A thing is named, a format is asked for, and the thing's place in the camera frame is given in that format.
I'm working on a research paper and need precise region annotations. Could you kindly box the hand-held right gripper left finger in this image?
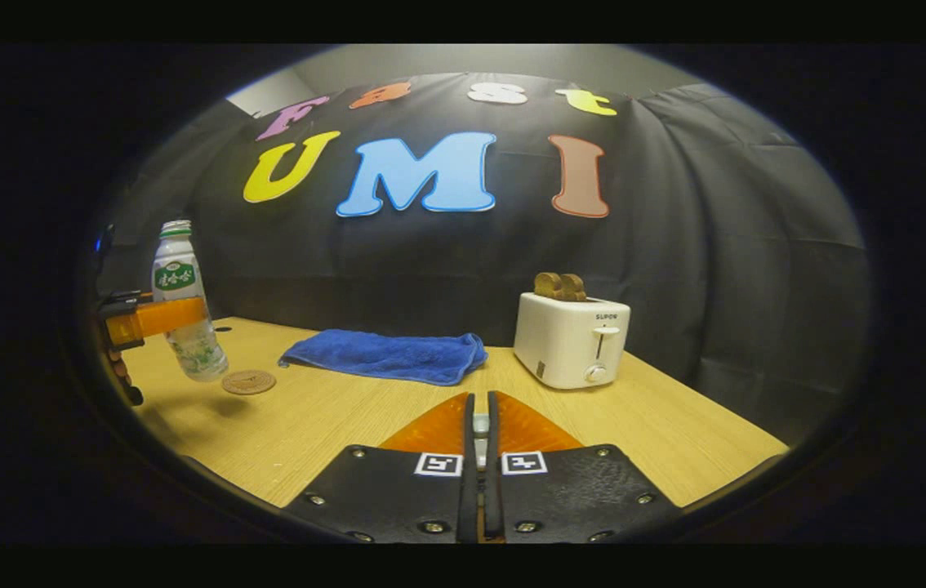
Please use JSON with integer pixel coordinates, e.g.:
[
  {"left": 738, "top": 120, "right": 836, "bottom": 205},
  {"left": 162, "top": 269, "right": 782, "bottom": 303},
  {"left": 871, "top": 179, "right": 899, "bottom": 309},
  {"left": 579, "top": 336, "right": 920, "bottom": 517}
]
[{"left": 283, "top": 392, "right": 480, "bottom": 544}]

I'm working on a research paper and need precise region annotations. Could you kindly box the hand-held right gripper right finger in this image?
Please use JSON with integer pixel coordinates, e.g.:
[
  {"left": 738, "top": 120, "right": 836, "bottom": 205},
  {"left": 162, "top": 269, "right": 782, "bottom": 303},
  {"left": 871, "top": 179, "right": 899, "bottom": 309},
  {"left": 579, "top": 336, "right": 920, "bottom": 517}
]
[{"left": 486, "top": 390, "right": 683, "bottom": 544}]

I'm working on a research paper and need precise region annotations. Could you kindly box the white plastic water bottle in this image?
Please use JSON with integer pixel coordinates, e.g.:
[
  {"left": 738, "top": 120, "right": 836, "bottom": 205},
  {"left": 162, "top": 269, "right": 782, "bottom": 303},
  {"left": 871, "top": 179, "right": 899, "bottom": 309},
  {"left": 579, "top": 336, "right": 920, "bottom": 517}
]
[{"left": 152, "top": 220, "right": 229, "bottom": 383}]

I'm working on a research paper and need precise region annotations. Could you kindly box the round brown coaster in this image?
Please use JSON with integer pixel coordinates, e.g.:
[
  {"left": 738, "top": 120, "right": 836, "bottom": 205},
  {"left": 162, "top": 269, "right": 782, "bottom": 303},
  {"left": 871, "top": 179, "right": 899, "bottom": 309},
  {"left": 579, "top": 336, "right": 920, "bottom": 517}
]
[{"left": 221, "top": 369, "right": 278, "bottom": 396}]

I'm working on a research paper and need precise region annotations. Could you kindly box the blue towel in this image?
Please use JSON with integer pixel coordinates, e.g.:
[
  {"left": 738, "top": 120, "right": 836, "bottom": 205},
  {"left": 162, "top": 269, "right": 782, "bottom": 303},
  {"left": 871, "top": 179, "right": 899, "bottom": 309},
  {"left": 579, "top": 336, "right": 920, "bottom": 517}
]
[{"left": 278, "top": 329, "right": 489, "bottom": 387}]

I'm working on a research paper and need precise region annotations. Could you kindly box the white toaster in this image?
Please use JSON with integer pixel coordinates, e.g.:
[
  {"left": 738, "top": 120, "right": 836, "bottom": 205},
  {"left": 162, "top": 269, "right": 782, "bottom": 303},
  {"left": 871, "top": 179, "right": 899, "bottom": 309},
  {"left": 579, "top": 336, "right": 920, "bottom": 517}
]
[{"left": 513, "top": 292, "right": 632, "bottom": 390}]

